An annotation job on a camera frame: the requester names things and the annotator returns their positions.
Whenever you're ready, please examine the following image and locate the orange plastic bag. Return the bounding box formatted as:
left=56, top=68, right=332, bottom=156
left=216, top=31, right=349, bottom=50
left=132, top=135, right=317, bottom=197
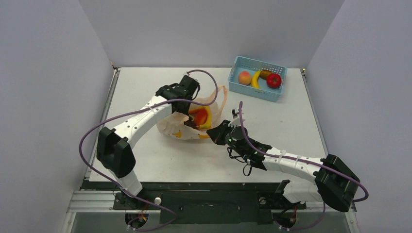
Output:
left=156, top=85, right=228, bottom=140

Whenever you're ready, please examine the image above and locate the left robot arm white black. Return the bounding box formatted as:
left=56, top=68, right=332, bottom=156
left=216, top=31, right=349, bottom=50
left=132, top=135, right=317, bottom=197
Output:
left=97, top=75, right=200, bottom=209

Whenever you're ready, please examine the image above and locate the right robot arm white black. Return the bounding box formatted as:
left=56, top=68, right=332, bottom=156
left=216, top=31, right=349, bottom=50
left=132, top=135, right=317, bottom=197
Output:
left=206, top=120, right=360, bottom=212

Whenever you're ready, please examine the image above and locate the fake yellow banana in bag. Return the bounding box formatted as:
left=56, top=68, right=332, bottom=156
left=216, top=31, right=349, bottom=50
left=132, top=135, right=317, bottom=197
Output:
left=200, top=106, right=212, bottom=129

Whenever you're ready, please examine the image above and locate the fake red mango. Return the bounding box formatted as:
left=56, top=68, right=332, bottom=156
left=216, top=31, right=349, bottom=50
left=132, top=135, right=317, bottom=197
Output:
left=194, top=108, right=208, bottom=127

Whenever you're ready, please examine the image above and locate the fake peach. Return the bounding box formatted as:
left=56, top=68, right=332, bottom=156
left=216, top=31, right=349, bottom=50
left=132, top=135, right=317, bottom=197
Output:
left=238, top=71, right=252, bottom=85

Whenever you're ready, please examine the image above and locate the fake brown kiwi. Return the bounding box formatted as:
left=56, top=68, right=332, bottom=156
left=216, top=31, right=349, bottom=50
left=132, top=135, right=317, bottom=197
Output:
left=259, top=70, right=272, bottom=80

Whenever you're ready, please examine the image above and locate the fake red tomato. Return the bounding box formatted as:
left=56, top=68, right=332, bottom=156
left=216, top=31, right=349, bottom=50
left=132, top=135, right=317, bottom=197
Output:
left=266, top=73, right=282, bottom=89

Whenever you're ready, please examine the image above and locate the light blue plastic basket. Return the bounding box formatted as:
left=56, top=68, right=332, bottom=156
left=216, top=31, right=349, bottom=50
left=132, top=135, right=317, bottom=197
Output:
left=228, top=56, right=288, bottom=102

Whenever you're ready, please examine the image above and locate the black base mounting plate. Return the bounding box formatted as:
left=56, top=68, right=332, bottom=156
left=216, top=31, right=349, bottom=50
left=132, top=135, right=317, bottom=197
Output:
left=81, top=181, right=306, bottom=225

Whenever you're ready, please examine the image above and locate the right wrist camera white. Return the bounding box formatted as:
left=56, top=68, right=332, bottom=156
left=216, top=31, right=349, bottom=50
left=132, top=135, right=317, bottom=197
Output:
left=228, top=108, right=244, bottom=128

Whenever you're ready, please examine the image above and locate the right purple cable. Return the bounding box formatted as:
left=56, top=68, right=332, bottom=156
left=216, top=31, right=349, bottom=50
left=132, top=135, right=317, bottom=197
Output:
left=237, top=100, right=370, bottom=232

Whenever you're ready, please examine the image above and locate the purple cable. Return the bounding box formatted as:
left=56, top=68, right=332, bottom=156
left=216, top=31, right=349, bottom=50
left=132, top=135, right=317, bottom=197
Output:
left=78, top=69, right=220, bottom=232
left=237, top=100, right=370, bottom=232

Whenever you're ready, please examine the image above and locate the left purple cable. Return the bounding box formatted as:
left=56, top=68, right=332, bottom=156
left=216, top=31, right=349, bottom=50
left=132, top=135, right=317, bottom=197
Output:
left=78, top=69, right=220, bottom=232

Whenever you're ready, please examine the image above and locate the aluminium rail frame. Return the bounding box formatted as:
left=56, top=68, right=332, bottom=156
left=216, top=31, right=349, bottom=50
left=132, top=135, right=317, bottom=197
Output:
left=62, top=188, right=360, bottom=233

